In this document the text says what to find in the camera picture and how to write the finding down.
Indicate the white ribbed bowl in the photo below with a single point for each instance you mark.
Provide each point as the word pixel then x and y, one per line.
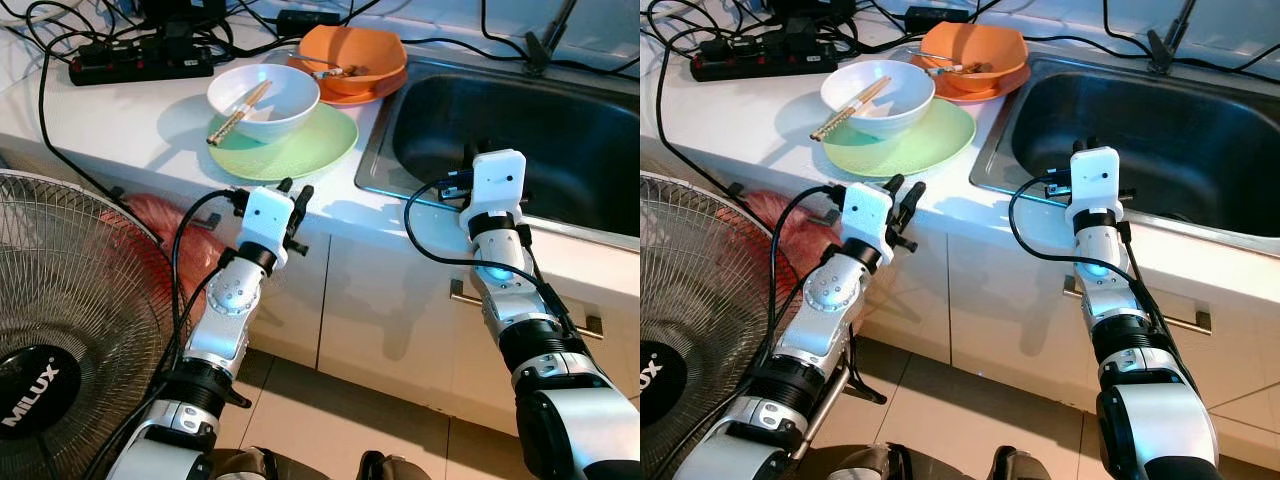
pixel 290 95
pixel 905 90

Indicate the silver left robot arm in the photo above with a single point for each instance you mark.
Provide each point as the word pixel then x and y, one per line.
pixel 225 300
pixel 830 290

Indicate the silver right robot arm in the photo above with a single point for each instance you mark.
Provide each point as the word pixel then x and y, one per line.
pixel 1150 410
pixel 560 400

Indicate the light green plate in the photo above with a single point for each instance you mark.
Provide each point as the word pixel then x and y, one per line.
pixel 310 150
pixel 930 145

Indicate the stainless steel sink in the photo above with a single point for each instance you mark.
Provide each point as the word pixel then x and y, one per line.
pixel 560 130
pixel 1200 130

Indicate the chrome sink faucet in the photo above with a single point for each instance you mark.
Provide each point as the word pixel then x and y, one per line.
pixel 1160 52
pixel 540 55

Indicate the pink plastic bag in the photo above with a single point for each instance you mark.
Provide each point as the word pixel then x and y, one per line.
pixel 150 215
pixel 790 225

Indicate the orange plate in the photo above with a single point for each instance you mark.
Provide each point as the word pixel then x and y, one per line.
pixel 360 97
pixel 985 93

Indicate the silver metal fork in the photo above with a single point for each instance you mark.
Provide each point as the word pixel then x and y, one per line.
pixel 940 60
pixel 315 62

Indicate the white sink cabinet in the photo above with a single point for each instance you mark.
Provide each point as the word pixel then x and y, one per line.
pixel 400 330
pixel 1000 320

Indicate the orange square bowl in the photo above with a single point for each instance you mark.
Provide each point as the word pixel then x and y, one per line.
pixel 990 42
pixel 365 45

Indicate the black power adapter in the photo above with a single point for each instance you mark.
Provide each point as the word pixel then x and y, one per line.
pixel 935 20
pixel 307 23

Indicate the black power strip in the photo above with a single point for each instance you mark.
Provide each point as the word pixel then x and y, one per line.
pixel 130 68
pixel 750 65

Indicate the black box device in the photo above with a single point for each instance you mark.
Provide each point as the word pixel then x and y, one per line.
pixel 185 12
pixel 810 10

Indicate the grey Milux standing fan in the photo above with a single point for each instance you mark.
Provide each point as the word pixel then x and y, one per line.
pixel 700 280
pixel 70 280

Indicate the dark grey robot left leg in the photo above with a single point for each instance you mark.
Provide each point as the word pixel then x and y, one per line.
pixel 872 465
pixel 248 466

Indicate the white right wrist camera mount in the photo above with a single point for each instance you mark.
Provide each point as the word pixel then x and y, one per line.
pixel 1093 180
pixel 498 185

